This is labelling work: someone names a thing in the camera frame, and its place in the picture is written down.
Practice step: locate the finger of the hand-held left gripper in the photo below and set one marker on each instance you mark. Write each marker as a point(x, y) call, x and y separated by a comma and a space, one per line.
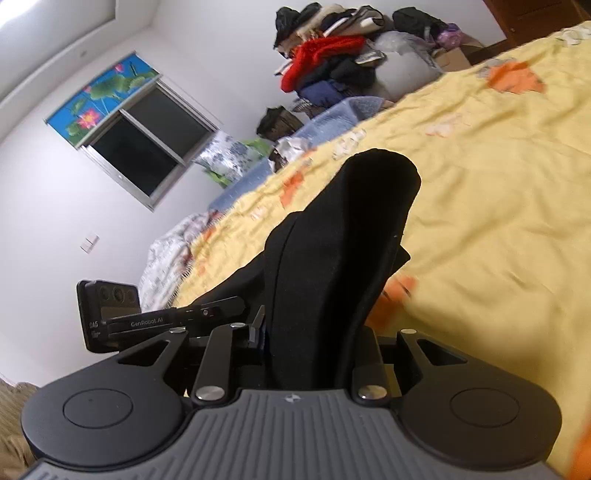
point(214, 308)

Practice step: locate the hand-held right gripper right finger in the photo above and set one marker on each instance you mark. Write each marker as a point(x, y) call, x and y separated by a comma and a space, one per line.
point(371, 369)

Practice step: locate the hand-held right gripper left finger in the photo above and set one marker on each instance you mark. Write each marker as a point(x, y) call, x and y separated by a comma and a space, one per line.
point(255, 332)

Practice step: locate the black pants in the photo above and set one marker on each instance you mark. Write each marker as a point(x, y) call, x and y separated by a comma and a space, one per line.
point(337, 240)

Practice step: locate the white floral quilt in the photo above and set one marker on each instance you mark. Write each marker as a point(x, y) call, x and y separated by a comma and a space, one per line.
point(168, 258)

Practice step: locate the beige cloth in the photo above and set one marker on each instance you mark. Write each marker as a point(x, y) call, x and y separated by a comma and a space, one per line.
point(14, 429)

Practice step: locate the blue floral pillow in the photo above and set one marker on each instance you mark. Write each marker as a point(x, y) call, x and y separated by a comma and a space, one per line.
point(224, 154)

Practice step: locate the dark woven basket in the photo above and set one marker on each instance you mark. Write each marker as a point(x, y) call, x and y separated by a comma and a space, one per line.
point(277, 122)

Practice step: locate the yellow flower print blanket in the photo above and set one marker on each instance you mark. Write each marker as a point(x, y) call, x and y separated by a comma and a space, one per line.
point(485, 207)

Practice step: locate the lotus print roller blind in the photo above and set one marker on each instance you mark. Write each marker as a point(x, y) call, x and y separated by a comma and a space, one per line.
point(99, 97)

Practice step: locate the blue folded blanket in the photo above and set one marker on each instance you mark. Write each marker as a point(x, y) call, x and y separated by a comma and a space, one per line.
point(344, 113)

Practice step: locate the red knitted garment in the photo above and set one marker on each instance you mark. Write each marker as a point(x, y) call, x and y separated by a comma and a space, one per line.
point(318, 50)

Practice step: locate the grey fabric bag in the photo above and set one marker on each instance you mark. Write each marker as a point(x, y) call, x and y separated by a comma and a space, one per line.
point(406, 69)

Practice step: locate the pile of mixed clothes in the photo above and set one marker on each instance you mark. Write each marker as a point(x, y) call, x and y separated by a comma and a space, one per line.
point(332, 27)

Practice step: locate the cardboard box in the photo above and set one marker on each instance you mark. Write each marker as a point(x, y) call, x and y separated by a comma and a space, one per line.
point(457, 56)

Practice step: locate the purple cloth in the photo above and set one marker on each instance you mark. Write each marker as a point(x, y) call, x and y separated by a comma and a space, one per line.
point(450, 37)

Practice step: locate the black backpack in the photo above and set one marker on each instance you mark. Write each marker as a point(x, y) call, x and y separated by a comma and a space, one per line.
point(418, 21)

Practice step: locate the brown wooden door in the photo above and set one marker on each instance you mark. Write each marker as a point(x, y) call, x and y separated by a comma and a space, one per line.
point(545, 18)

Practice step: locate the white wall switch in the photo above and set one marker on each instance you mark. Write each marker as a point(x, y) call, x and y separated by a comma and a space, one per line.
point(89, 243)

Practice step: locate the window with metal frame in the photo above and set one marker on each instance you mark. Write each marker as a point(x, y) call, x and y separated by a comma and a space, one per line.
point(147, 138)

